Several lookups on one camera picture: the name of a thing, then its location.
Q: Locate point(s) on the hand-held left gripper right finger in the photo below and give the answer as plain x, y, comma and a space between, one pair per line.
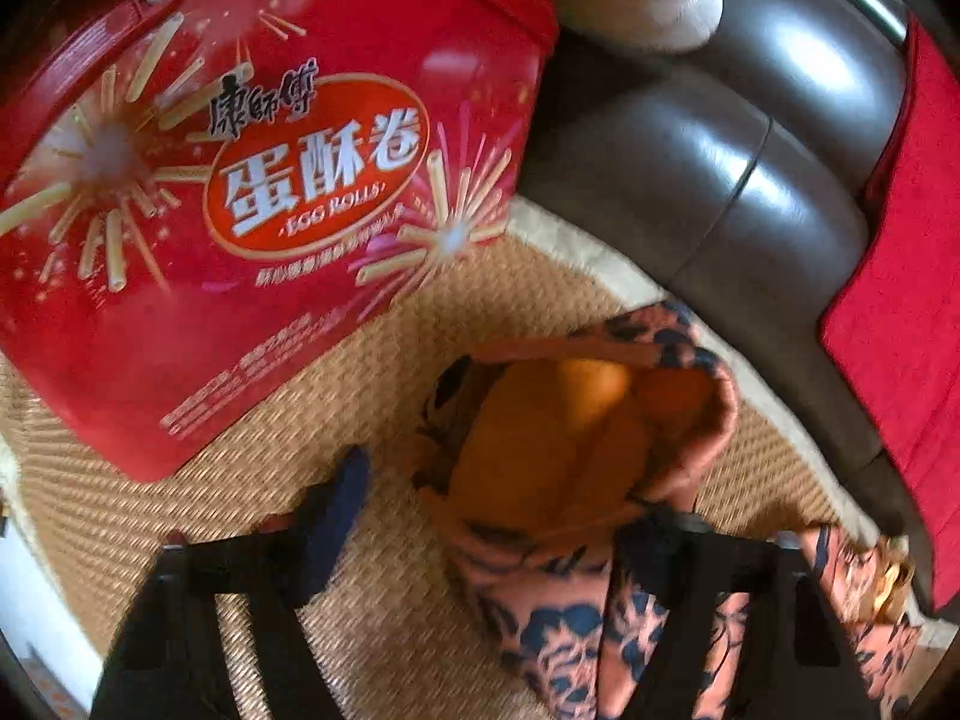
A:
675, 544

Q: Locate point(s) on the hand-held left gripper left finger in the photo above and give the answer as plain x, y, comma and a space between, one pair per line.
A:
343, 499

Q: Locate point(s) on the orange floral garment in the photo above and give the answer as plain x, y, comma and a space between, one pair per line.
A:
540, 450

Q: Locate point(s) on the woven straw mat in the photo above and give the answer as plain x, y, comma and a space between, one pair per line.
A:
375, 360

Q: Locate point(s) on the red towel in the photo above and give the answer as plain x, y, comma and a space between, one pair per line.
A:
900, 277

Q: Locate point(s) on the brown leather sofa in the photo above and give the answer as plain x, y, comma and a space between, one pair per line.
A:
675, 165

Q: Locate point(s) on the red printed snack box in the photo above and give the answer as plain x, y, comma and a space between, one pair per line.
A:
225, 90

